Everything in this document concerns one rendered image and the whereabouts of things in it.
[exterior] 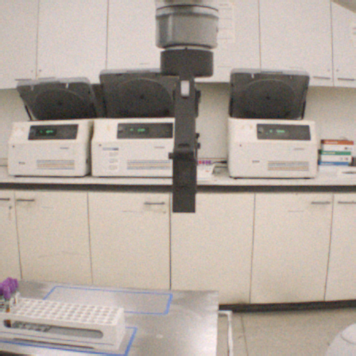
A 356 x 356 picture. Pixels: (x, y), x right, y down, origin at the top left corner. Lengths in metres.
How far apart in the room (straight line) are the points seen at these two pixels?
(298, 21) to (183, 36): 2.67
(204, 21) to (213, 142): 2.88
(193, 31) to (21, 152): 2.54
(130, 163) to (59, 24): 1.13
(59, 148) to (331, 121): 1.97
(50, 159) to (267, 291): 1.62
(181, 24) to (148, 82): 2.50
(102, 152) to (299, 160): 1.21
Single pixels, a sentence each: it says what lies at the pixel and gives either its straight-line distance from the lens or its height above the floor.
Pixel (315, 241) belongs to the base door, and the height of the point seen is 0.50.
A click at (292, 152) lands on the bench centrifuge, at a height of 1.07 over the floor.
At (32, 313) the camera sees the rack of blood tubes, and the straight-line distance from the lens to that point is 1.08.
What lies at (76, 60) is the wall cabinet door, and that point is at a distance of 3.28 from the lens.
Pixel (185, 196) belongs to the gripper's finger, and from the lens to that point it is 0.61.
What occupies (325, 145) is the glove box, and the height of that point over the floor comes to 1.08.
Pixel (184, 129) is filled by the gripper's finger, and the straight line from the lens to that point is 0.58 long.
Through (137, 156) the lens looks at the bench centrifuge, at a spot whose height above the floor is 1.03.
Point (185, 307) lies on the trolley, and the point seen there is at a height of 0.82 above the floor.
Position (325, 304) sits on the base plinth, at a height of 0.03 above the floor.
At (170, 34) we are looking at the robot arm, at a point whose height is 1.42.
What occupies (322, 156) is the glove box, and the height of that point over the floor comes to 1.01.
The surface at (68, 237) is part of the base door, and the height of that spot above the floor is 0.52.
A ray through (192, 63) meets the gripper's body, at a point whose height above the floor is 1.38.
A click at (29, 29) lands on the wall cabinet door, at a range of 3.43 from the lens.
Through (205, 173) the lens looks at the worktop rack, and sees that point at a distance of 2.85.
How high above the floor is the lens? 1.32
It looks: 8 degrees down
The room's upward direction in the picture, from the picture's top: straight up
